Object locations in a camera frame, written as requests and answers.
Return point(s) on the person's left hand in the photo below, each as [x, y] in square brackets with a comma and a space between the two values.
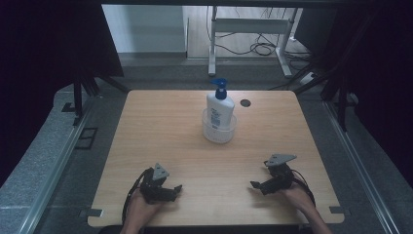
[142, 206]

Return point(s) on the person's right hand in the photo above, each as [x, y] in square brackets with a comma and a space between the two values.
[297, 198]

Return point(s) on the dark curtain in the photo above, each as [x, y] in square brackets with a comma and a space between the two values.
[48, 48]
[380, 65]

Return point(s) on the white pump bottle blue cap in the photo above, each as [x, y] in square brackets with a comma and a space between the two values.
[220, 110]

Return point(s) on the clear round plastic container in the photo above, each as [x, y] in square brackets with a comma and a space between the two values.
[218, 135]

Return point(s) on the white power strip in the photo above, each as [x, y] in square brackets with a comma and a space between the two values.
[307, 78]

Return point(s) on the aluminium floor rail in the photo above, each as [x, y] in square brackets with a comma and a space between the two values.
[55, 169]
[360, 169]

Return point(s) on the black rectangular floor frame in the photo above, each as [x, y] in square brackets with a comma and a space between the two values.
[86, 138]

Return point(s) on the black tripod stand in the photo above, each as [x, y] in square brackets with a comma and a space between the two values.
[78, 97]
[341, 97]

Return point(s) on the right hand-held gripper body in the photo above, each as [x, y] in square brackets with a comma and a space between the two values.
[279, 177]

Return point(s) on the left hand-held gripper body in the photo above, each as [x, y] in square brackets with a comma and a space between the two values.
[156, 187]

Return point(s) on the white metal desk frame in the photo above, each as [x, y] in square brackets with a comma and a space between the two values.
[250, 25]

